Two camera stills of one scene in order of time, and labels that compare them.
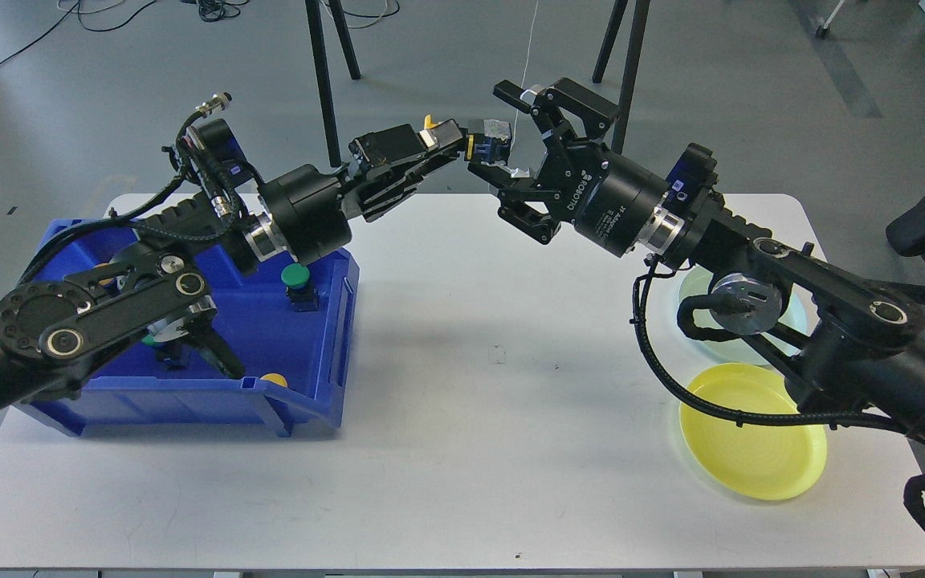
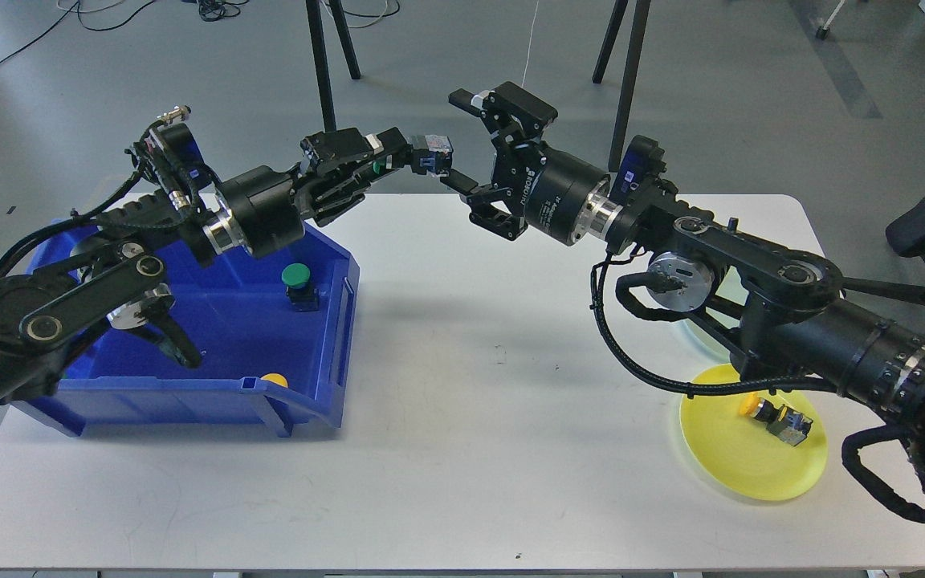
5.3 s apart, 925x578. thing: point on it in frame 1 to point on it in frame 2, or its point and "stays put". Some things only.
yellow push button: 492,145 to 783,422
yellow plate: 764,461 stays put
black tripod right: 616,22 stays put
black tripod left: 316,30 stays put
